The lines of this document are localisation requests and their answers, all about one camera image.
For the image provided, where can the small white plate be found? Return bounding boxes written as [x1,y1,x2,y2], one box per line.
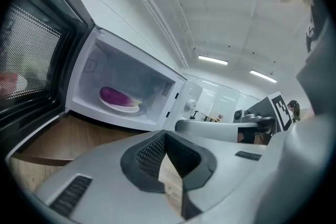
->
[14,76,29,94]

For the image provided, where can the white round plate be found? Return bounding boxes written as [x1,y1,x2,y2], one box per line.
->
[99,97,140,114]

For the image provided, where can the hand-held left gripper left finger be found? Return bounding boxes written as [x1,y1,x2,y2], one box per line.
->
[35,130,182,224]

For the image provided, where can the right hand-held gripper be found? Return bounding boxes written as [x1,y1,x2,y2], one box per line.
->
[175,91,299,145]

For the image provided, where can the wooden desk with black legs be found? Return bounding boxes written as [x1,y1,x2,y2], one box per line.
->
[201,112,222,123]

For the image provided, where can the person's dark shirt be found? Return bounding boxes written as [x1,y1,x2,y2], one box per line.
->
[305,0,330,54]

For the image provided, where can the person's right forearm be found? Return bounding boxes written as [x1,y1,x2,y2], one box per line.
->
[299,107,316,123]

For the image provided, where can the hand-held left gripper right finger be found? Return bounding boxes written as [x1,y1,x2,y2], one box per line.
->
[165,130,275,224]

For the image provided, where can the wooden table with white legs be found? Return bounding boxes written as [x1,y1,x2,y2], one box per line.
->
[6,112,184,218]

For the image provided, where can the ceiling light panel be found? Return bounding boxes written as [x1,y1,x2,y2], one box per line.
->
[249,69,278,83]
[198,55,228,66]

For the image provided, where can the purple eggplant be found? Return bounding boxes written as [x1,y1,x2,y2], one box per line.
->
[99,86,144,108]

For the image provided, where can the white microwave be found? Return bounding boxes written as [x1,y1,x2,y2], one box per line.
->
[0,0,204,163]

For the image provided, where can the white ceiling pipes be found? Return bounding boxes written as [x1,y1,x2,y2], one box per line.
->
[93,0,190,69]

